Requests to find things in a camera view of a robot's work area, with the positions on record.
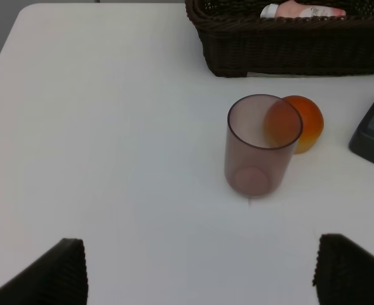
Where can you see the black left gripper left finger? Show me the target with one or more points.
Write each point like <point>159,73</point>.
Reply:
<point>59,276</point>

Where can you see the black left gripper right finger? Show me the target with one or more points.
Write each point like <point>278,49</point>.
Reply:
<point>344,272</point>

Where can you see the translucent purple plastic cup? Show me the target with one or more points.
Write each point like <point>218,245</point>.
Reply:
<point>262,135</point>

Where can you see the pink bottle white cap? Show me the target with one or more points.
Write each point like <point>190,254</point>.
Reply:
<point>292,9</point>

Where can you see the red-yellow peach fruit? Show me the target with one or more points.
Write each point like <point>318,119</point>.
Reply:
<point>307,127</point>

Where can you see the dark brown wicker basket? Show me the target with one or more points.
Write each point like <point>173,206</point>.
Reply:
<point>237,41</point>

